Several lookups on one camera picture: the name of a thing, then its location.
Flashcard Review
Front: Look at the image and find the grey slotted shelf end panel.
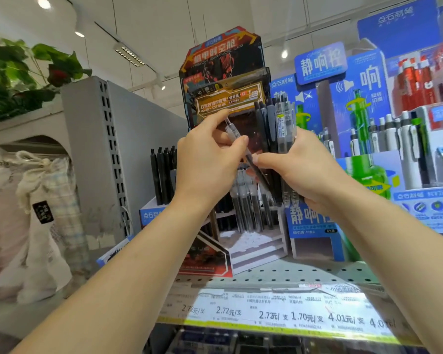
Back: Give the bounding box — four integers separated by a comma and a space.
61, 76, 190, 252

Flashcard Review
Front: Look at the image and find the person's right forearm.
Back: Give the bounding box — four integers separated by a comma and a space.
316, 180, 443, 354

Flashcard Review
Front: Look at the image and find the blue display stand green pen print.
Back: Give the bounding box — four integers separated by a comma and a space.
269, 48, 396, 262

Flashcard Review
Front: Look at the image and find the long grille ceiling light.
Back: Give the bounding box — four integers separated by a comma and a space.
113, 43, 146, 68

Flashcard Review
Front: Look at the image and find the row of black pens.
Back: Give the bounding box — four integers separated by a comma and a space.
150, 145, 178, 206

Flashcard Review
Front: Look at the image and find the blue rounded sign board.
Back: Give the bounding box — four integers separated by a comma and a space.
294, 41, 348, 86

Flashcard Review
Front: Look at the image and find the green leafy plant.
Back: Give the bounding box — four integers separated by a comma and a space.
0, 38, 93, 126

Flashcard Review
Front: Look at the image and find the price label strip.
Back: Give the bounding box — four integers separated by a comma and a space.
157, 283, 426, 347

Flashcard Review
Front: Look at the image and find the small blue pen display box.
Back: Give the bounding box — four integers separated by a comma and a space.
139, 196, 171, 230

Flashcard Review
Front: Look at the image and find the large blue header board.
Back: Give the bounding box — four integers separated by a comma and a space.
357, 0, 440, 60

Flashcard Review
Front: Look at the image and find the person's left hand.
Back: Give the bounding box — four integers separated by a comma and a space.
175, 108, 250, 209

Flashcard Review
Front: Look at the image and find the clear blue pen display rack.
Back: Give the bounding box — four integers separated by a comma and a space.
386, 40, 443, 234

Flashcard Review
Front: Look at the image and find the perforated grey metal shelf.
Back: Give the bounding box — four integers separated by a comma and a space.
173, 257, 386, 292

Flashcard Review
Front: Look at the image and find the pale pink fabric bag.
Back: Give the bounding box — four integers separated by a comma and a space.
0, 158, 32, 296

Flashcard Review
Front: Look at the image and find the row of clear refill pens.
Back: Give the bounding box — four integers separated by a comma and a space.
227, 169, 283, 233

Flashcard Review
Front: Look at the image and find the person's left forearm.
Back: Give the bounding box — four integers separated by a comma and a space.
10, 193, 226, 354

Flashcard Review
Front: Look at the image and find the row of white grey pens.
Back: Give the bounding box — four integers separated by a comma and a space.
319, 110, 430, 190

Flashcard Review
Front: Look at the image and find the cream drawstring bag black label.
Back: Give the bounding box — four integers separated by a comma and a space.
15, 151, 94, 305

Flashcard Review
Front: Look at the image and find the person's right hand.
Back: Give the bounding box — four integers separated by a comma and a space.
251, 127, 356, 215

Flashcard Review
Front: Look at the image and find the clear grey gel pen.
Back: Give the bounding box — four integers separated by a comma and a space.
223, 117, 272, 193

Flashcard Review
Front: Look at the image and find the row of red pens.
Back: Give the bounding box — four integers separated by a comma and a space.
396, 43, 443, 112

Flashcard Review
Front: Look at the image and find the red black robot print display stand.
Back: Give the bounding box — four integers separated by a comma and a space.
177, 26, 289, 278

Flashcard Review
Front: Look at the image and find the bundle of black gel pens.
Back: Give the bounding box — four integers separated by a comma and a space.
254, 93, 305, 207

